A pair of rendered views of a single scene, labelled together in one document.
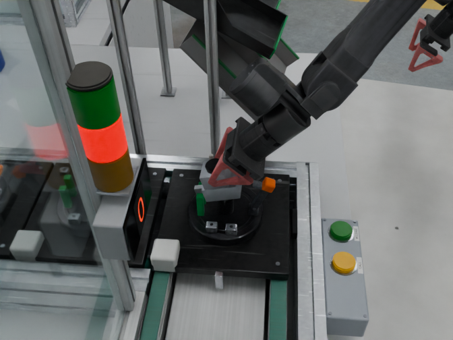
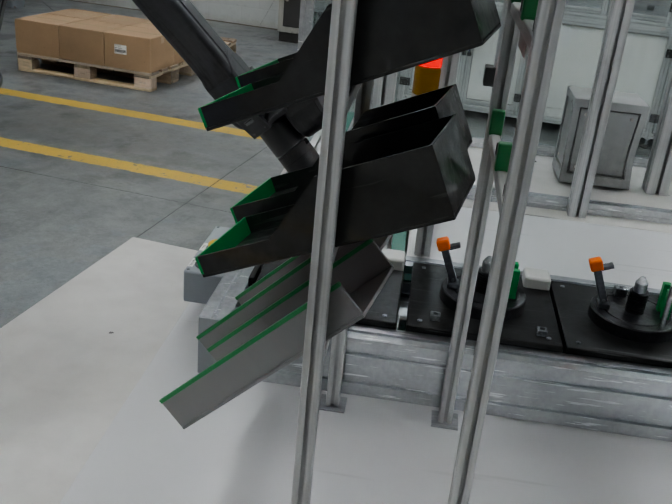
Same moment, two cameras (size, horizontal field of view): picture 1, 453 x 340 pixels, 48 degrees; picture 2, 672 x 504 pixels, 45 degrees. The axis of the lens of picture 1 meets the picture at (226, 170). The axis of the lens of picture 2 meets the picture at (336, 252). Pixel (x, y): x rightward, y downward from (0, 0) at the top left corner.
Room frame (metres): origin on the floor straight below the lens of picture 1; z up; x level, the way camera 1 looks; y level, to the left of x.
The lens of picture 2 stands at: (1.87, -0.01, 1.58)
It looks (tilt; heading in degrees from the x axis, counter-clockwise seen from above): 24 degrees down; 179
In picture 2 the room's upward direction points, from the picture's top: 5 degrees clockwise
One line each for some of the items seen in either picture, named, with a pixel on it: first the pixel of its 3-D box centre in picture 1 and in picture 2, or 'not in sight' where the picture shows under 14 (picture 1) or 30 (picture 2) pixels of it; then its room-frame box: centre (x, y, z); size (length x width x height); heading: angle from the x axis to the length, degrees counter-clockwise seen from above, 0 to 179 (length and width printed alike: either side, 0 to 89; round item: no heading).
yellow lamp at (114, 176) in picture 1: (110, 164); (427, 79); (0.45, 0.14, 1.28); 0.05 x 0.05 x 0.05
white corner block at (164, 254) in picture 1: (165, 255); (392, 264); (0.54, 0.11, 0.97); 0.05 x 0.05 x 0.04; 84
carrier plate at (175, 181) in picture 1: (226, 219); (330, 284); (0.62, 0.00, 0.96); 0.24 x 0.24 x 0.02; 84
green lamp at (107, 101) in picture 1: (94, 97); not in sight; (0.45, 0.14, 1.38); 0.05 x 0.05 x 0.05
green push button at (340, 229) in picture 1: (340, 231); not in sight; (0.58, -0.21, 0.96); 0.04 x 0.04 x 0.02
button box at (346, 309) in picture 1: (340, 273); (218, 263); (0.52, -0.20, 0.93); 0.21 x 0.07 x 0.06; 174
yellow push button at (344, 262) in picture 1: (343, 263); not in sight; (0.52, -0.20, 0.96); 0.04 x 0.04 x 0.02
